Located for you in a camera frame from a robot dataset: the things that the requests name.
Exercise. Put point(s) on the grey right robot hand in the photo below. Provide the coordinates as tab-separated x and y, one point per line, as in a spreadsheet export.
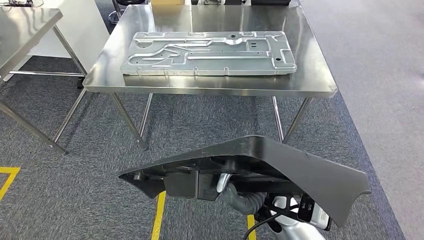
228	195

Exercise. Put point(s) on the stainless steel side table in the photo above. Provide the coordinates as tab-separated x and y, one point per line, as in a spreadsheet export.
26	30

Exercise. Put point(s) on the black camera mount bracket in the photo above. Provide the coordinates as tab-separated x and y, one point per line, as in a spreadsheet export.
261	215

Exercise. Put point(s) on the stamped grey metal plate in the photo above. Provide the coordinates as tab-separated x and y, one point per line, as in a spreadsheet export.
212	63

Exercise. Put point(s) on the white cabinet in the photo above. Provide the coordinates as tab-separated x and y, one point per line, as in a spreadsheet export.
82	33

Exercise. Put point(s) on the black plastic car part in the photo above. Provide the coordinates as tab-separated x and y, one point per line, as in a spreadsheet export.
298	172

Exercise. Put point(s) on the stainless steel workbench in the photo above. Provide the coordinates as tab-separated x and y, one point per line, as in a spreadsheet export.
215	86

